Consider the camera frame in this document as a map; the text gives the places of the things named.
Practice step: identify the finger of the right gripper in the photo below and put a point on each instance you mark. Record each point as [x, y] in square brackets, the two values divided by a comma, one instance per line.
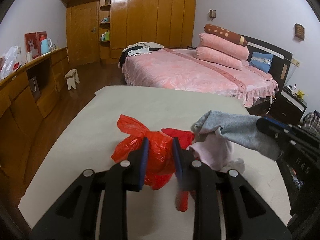
[273, 128]

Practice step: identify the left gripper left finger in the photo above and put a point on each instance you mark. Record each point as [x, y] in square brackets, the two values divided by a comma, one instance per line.
[127, 175]

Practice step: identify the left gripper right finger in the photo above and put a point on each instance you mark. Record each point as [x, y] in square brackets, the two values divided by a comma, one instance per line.
[201, 179]

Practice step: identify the pink sock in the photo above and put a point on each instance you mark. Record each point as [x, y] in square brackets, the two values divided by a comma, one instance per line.
[216, 152]

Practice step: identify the red plastic bag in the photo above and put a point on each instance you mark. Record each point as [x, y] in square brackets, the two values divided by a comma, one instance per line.
[160, 164]

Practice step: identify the grey sock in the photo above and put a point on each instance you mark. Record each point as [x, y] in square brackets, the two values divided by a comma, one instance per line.
[240, 129]

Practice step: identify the red sock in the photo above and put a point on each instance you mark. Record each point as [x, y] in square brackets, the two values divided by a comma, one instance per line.
[182, 139]

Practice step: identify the white tissue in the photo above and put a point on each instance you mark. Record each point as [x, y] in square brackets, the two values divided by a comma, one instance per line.
[237, 164]

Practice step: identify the black white nightstand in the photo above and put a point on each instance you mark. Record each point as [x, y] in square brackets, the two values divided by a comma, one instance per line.
[288, 108]

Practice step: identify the plaid shirt on chair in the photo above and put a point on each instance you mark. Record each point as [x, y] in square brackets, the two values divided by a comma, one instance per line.
[311, 123]

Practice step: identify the yellow plush toy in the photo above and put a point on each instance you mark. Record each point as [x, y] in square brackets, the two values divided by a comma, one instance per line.
[300, 94]

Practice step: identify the white bottle on nightstand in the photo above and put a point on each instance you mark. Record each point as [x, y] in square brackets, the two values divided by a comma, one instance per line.
[294, 89]

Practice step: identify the dark wooden headboard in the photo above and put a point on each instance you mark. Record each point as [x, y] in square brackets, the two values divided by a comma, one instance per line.
[280, 58]

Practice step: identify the blue cushion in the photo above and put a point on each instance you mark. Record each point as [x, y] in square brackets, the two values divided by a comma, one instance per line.
[261, 61]

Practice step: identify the brown dotted bolster pillow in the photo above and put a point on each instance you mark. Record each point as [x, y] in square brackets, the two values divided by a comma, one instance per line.
[225, 34]

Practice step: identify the lower pink pillow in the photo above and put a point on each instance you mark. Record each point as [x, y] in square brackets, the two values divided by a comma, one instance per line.
[215, 56]

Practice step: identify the pink pillow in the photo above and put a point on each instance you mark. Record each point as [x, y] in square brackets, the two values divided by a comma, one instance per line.
[214, 42]
[215, 56]

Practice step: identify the upper pink pillow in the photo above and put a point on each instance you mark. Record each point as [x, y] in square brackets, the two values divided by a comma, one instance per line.
[214, 42]

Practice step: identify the pink covered bed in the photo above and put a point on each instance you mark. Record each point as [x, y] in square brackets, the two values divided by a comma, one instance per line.
[179, 69]

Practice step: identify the small white stool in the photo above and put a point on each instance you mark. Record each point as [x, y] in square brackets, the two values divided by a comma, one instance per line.
[72, 78]

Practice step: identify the clothes pile on bed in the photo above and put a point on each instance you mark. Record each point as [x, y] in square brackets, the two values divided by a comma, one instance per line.
[138, 48]

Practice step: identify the wooden sideboard desk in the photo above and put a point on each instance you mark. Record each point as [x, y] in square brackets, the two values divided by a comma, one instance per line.
[28, 95]

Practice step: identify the light blue kettle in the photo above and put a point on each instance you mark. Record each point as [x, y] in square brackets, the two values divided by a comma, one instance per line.
[45, 44]

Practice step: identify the wooden wardrobe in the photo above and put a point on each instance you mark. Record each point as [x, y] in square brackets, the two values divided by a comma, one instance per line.
[98, 30]

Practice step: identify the white plastic bag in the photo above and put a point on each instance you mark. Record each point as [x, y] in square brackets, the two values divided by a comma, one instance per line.
[9, 62]

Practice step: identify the red picture box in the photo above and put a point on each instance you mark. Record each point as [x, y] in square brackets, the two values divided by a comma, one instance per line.
[32, 43]

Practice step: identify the right wall lamp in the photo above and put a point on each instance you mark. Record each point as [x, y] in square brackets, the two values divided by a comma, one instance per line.
[299, 32]

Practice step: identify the wall lamp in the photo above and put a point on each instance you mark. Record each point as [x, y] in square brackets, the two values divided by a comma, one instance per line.
[212, 13]
[299, 32]

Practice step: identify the left wall lamp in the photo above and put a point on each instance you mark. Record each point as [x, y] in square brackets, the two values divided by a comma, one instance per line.
[212, 13]

